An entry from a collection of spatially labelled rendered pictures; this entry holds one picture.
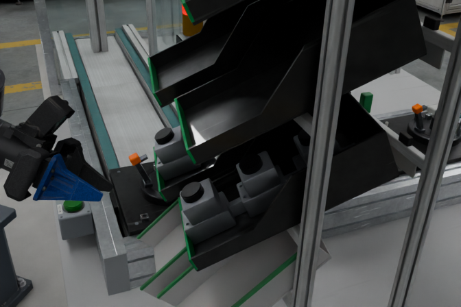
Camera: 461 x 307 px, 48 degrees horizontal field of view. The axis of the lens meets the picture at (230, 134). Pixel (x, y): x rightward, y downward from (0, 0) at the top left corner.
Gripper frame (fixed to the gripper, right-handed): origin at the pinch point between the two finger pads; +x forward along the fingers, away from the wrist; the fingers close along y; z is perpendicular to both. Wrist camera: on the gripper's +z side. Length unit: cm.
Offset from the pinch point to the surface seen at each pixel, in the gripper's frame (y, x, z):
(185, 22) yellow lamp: 52, -3, 31
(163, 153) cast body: 9.8, 7.5, 6.7
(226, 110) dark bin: -4.9, 12.7, 16.7
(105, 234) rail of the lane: 35.7, 3.2, -16.8
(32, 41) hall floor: 418, -161, -7
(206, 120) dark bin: -5.0, 11.1, 14.6
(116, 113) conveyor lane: 93, -14, 1
